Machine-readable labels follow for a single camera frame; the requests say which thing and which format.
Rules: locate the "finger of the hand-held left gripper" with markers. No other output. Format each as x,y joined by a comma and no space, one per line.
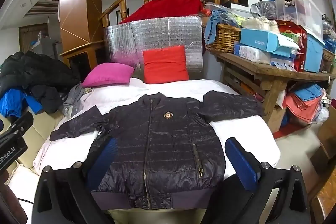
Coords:
23,121

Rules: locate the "wooden lattice door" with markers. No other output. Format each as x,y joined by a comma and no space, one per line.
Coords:
29,37

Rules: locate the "red cushion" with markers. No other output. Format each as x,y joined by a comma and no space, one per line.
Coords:
165,65

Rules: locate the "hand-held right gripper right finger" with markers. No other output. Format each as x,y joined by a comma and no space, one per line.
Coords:
241,163

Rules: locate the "red cloth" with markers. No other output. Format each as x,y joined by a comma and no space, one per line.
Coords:
170,6

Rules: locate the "pink cushion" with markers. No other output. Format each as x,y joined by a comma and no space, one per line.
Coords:
107,74

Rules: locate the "wicker basket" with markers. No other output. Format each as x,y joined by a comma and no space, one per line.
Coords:
225,37

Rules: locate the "clear plastic bag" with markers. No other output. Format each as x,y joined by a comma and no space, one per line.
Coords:
263,10

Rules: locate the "wooden table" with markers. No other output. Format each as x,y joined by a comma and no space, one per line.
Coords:
270,77

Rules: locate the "blue plastic bin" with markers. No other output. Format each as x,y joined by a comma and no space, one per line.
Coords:
313,53

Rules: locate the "silver foil insulation board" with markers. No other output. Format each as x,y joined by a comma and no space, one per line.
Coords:
147,35

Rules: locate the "toilet paper pack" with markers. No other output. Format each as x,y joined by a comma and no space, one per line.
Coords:
252,53

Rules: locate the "stack of folded cloths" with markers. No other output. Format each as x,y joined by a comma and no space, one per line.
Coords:
302,106

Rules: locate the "cream cloth bundle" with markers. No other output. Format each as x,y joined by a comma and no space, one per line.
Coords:
260,24

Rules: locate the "blue cloth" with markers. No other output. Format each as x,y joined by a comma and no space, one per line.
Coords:
212,24

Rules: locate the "grey garment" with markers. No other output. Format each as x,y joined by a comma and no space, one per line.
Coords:
74,100

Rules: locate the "dark quilted puffer jacket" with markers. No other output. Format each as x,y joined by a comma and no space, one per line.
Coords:
162,150

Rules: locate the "black coat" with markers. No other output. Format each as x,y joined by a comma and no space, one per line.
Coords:
34,71

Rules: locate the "beige leather sofa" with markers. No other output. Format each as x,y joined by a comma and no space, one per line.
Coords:
34,134

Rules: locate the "red gift bag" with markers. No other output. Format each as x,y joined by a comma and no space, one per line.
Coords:
294,29

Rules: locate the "white textured blanket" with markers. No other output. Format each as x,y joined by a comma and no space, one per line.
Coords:
236,132

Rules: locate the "brown cardboard box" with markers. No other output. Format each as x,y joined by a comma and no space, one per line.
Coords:
326,132

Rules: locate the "light blue cardboard box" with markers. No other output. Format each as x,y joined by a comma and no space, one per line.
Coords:
260,40

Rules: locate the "clear plastic storage box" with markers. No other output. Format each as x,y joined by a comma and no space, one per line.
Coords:
302,8

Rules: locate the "wooden cabinet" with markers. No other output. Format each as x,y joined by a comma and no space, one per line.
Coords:
84,60

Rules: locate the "blue jacket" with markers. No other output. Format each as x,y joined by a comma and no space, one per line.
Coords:
13,102

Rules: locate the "framed picture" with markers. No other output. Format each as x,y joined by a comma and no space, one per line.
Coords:
123,15

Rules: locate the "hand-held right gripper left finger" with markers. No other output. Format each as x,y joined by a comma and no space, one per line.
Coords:
105,158

